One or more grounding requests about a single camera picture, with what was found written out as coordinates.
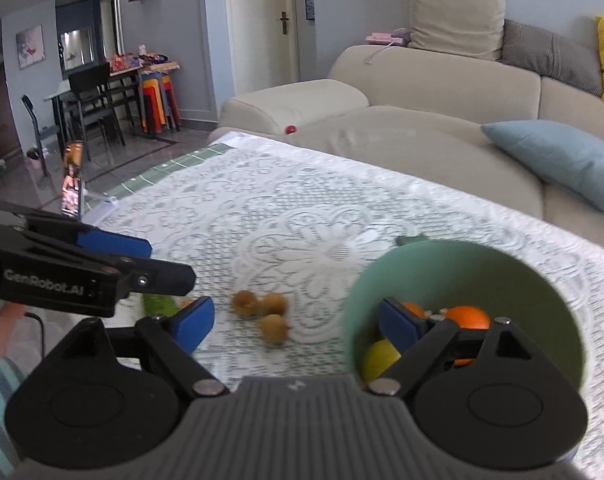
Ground green cucumber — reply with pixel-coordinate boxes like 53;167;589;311
141;294;180;318

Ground green colander bowl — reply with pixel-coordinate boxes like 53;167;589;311
343;236;586;388

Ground brown kiwi fruit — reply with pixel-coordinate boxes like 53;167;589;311
231;290;261;318
259;314;289;346
261;292;289;316

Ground yellow lemon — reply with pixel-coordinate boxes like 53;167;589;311
359;339;401;384

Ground smartphone on stand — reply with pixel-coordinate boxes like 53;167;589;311
61;142;84;220

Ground black chair at left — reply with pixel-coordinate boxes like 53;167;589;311
21;94;61;177

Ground white lace tablecloth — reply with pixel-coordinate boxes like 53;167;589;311
102;134;604;479

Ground stacked colourful stools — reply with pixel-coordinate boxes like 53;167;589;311
141;72;181;136

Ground black dining chair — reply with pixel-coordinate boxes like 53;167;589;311
68;62;126;159

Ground black dining table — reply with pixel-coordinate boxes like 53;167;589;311
43;62;181;156

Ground beige sectional sofa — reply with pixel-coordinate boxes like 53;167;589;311
217;46;604;247

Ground light blue cushion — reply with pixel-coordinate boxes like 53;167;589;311
481;119;604;212

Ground pink item on sofa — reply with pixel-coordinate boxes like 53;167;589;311
365;28;410;47

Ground grey knitted cushion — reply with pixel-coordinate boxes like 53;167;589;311
500;20;602;98

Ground beige back cushion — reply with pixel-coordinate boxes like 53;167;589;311
409;0;506;61

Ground wall picture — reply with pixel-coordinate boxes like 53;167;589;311
15;24;46;70

